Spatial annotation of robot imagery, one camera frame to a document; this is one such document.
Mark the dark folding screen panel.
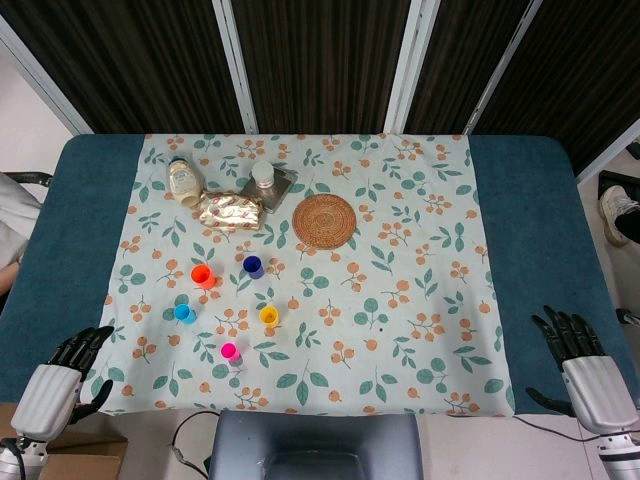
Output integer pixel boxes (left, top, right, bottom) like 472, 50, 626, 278
219, 0, 426, 135
464, 0, 640, 176
384, 0, 544, 135
0, 0, 256, 135

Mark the round woven rattan coaster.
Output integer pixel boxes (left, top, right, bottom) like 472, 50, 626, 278
292, 194, 358, 249

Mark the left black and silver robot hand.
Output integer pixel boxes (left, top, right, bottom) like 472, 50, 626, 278
9, 324, 116, 444

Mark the clear jar of beige powder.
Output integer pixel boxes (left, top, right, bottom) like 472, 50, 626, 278
165, 155, 204, 209

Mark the orange plastic cup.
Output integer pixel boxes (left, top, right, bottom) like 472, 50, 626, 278
190, 264, 217, 291

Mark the white sneaker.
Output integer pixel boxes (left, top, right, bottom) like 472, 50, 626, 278
599, 184, 640, 247

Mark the small white-lidded jar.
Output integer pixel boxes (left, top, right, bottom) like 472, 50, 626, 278
250, 162, 276, 200

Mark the black floor cable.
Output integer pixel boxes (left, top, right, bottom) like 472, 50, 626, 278
169, 410, 221, 476

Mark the black chair armrest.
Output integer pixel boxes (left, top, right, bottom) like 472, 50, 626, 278
0, 171, 55, 189

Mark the teal blue table cover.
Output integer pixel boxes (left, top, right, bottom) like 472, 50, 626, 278
0, 132, 640, 406

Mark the white partition frame post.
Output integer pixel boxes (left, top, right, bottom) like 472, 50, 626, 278
0, 14, 94, 136

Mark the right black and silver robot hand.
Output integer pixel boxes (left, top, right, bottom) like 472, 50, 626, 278
524, 304, 639, 446

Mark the brown cardboard box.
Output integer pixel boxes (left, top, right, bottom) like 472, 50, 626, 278
0, 403, 129, 480

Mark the floral print tablecloth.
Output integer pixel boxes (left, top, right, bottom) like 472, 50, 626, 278
82, 132, 516, 417

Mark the golden foil snack bag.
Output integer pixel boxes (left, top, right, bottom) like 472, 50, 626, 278
196, 190, 265, 232

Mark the white clothed seated person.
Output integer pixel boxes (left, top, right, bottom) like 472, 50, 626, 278
0, 172, 44, 274

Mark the thin black hand cable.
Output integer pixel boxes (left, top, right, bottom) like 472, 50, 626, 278
517, 414, 601, 445

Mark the grey-blue robot chest housing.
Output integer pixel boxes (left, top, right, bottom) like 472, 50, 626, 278
208, 412, 425, 480

